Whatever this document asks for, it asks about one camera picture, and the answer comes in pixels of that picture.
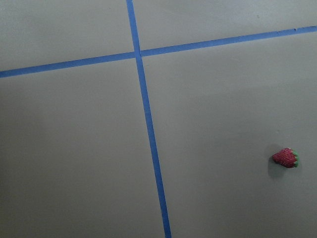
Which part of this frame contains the red toy strawberry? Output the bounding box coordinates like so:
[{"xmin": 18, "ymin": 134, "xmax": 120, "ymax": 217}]
[{"xmin": 272, "ymin": 148, "xmax": 299, "ymax": 169}]

